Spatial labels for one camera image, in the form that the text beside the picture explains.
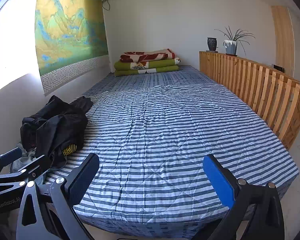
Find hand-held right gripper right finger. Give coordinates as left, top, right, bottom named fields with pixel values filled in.
left=195, top=154, right=285, bottom=240

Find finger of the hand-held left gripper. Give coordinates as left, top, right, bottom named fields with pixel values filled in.
left=0, top=147, right=23, bottom=177
left=0, top=154, right=52, bottom=193

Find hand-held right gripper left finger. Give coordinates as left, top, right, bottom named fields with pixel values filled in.
left=16, top=153, right=100, bottom=240

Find light grey garment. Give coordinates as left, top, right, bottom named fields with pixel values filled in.
left=10, top=142, right=44, bottom=178

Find black garment with yellow stripes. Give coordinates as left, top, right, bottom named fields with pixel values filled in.
left=61, top=142, right=78, bottom=157

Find dark grey shorts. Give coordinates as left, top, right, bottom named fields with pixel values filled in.
left=44, top=95, right=94, bottom=120

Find blue striped bed quilt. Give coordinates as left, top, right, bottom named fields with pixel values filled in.
left=44, top=65, right=300, bottom=239

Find bright window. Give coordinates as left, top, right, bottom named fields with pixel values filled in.
left=0, top=0, right=43, bottom=97

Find green folded quilt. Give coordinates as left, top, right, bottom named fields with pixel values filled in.
left=114, top=59, right=180, bottom=77

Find potted plant in pale pot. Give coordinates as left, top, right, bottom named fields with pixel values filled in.
left=214, top=26, right=255, bottom=56

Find dark ceramic vase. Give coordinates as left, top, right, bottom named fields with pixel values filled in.
left=207, top=37, right=217, bottom=52

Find red floral folded blanket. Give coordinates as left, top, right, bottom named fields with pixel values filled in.
left=119, top=49, right=181, bottom=63

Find wooden door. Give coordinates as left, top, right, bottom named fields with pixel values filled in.
left=271, top=5, right=296, bottom=78

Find wooden slatted rail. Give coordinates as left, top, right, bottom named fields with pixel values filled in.
left=199, top=51, right=300, bottom=151

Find landscape painting wall hanging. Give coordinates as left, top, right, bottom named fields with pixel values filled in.
left=35, top=0, right=109, bottom=96

